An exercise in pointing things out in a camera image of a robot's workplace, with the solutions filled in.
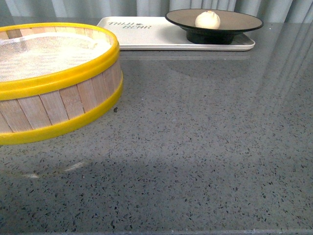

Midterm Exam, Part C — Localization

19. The white mesh steamer liner cloth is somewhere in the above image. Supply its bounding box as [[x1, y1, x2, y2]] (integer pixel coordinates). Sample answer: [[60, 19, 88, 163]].
[[0, 32, 111, 82]]

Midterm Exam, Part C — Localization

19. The white steamed bun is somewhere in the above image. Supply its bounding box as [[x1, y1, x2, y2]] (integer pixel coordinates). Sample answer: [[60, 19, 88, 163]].
[[195, 11, 221, 29]]

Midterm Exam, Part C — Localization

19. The yellow rimmed wooden steamer basket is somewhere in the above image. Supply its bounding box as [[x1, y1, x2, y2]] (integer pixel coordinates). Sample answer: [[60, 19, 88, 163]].
[[0, 23, 123, 145]]

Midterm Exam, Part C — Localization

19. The brown plate with black rim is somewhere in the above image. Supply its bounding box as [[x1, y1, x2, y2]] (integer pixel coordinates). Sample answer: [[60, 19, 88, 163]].
[[165, 9, 263, 45]]

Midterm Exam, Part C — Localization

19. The grey curtain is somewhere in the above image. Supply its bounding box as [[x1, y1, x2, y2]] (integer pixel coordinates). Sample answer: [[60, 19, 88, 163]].
[[0, 0, 313, 24]]

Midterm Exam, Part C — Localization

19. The white bear print tray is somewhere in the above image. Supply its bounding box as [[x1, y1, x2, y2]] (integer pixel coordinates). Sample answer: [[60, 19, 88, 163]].
[[97, 16, 255, 51]]

